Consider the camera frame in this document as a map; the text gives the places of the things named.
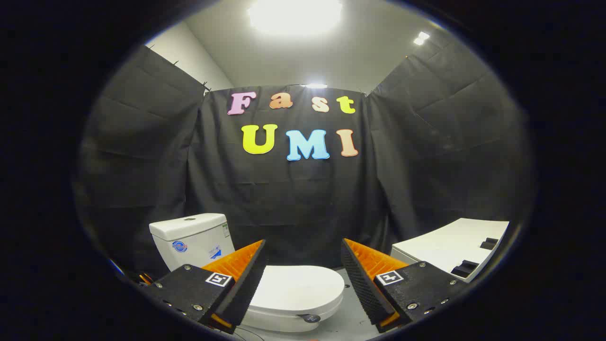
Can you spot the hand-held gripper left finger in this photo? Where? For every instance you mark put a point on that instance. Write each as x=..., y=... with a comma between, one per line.
x=246, y=284

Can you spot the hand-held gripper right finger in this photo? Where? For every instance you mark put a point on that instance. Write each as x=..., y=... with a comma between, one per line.
x=362, y=284

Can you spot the white toilet lid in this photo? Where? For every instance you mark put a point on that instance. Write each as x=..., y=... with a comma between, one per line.
x=293, y=286

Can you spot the round black lid tab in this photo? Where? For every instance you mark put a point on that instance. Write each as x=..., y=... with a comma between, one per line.
x=310, y=318

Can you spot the white drawer cabinet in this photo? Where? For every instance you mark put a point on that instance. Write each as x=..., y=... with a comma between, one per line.
x=450, y=241

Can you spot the black backdrop cloth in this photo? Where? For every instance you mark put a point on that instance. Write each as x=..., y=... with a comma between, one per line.
x=293, y=199

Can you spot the ceiling light strip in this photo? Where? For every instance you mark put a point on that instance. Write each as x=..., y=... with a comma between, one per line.
x=315, y=85

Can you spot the small ceiling light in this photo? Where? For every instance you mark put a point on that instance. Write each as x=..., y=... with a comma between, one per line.
x=421, y=38

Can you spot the large ceiling light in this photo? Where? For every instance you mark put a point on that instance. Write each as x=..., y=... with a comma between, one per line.
x=293, y=16

